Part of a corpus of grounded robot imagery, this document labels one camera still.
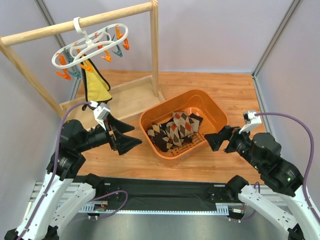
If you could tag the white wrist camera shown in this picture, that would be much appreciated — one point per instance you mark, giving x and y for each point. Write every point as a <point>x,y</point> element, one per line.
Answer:
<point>252,120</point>
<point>100,112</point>

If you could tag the white round clip hanger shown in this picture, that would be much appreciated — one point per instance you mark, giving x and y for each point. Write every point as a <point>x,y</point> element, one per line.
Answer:
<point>113,37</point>

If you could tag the orange brown argyle sock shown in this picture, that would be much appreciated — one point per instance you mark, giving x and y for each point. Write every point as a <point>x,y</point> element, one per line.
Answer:
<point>172,132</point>

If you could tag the wooden drying rack frame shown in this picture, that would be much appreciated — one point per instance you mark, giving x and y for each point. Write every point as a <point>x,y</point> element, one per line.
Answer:
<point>131,98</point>

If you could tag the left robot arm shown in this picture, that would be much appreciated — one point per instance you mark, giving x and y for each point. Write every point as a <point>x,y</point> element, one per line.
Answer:
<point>46,220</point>

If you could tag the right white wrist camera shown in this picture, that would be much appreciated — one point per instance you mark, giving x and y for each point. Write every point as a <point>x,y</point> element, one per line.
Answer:
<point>252,120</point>

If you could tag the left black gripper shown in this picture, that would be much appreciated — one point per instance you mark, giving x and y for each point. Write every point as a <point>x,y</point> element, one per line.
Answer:
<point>112,137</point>

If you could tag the orange plastic basket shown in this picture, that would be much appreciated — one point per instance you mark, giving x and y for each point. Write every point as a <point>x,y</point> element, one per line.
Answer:
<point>194,101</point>

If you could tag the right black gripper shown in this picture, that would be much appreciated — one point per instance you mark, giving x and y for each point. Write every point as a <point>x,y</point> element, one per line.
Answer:
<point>230,140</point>

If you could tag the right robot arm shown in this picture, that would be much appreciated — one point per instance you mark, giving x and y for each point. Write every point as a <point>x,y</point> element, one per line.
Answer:
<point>263,153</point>

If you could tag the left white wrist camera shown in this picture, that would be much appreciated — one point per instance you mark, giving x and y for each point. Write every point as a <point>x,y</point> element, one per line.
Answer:
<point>100,112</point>

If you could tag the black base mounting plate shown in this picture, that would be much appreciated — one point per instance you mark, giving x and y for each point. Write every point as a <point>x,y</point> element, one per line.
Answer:
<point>165,195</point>

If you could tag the black sock yellow trim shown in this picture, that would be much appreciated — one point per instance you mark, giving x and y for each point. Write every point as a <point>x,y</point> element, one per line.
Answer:
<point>96,87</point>

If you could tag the aluminium slotted rail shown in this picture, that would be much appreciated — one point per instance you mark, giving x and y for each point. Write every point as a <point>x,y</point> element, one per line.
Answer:
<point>100,207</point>

